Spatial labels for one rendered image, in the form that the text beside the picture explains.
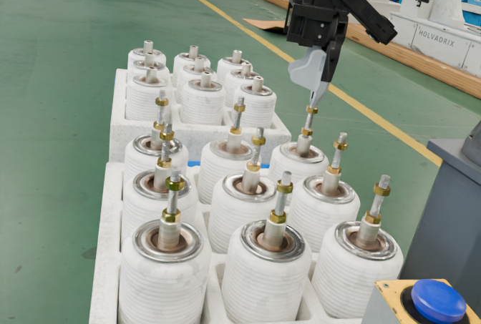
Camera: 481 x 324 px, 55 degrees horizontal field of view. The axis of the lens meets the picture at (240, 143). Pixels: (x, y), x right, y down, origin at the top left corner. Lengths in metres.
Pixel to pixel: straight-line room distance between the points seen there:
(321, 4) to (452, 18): 2.55
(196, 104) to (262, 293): 0.55
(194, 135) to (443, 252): 0.52
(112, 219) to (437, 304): 0.43
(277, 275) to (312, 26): 0.35
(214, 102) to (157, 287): 0.57
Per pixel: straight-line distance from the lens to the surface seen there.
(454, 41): 2.93
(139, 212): 0.58
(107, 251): 0.61
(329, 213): 0.63
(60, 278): 0.85
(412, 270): 0.91
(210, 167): 0.71
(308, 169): 0.73
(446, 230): 0.83
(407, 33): 3.23
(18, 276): 0.86
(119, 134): 0.97
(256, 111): 1.01
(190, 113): 1.00
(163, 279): 0.48
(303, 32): 0.67
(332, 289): 0.58
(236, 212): 0.60
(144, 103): 0.97
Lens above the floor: 0.56
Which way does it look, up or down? 24 degrees down
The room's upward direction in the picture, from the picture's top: 10 degrees clockwise
